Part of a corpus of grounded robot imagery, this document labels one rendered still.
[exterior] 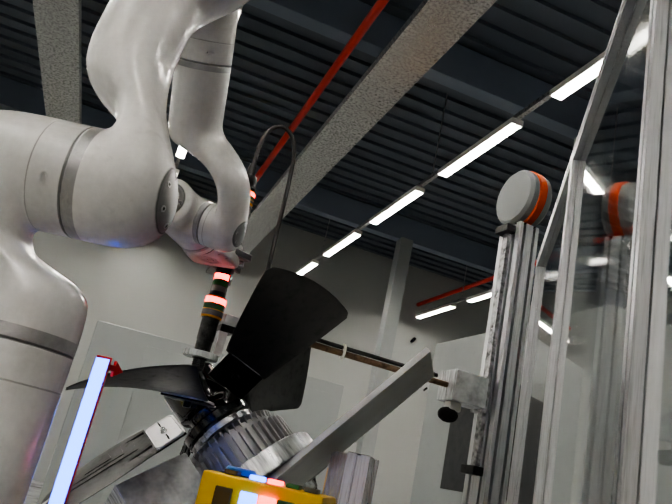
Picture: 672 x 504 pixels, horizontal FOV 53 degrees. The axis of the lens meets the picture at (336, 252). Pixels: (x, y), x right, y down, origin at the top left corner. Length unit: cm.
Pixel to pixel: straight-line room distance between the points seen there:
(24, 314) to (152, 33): 35
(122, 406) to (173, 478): 556
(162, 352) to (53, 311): 623
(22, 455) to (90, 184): 26
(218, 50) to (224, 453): 72
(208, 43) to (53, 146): 45
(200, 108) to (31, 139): 44
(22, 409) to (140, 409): 619
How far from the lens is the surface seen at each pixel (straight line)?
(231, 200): 112
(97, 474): 144
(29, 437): 70
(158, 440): 144
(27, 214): 74
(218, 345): 138
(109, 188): 69
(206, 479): 91
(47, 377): 69
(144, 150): 71
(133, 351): 690
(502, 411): 166
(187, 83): 112
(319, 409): 723
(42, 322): 68
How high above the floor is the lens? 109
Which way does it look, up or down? 18 degrees up
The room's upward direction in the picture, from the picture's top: 13 degrees clockwise
